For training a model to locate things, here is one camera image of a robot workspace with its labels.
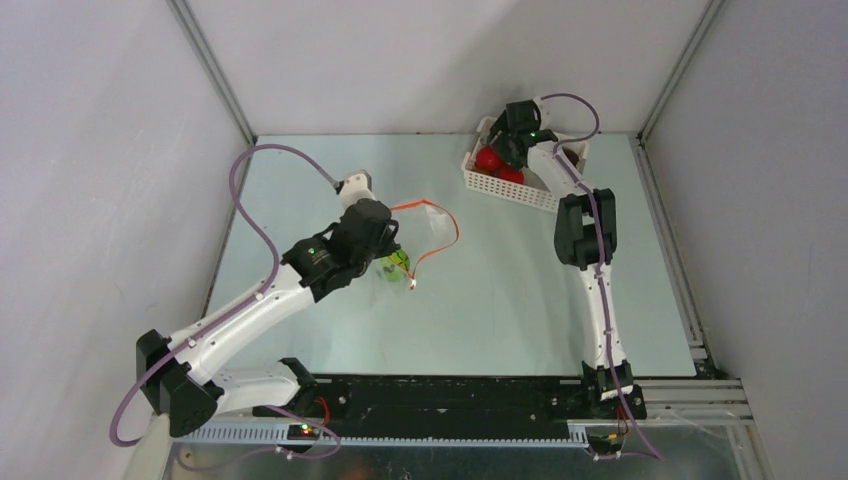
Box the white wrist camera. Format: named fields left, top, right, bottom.
left=532, top=96, right=551, bottom=130
left=336, top=170, right=376, bottom=211

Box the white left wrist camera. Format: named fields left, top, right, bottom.
left=336, top=170, right=376, bottom=211

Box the grey slotted cable duct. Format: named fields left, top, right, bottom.
left=174, top=421, right=589, bottom=448

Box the dark purple toy plum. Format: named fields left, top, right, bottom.
left=561, top=148, right=582, bottom=169

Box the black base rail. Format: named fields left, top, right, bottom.
left=285, top=374, right=617, bottom=439

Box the white perforated plastic basket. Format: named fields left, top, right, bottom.
left=461, top=116, right=585, bottom=212

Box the red toy wax apple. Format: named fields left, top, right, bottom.
left=496, top=166, right=525, bottom=185

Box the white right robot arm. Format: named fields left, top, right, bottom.
left=481, top=98, right=639, bottom=422

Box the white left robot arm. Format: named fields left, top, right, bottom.
left=136, top=199, right=399, bottom=438

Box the clear zip bag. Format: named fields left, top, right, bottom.
left=364, top=199, right=460, bottom=309

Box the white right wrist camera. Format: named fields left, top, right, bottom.
left=532, top=96, right=551, bottom=130

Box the green toy watermelon ball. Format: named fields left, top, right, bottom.
left=377, top=249, right=410, bottom=283

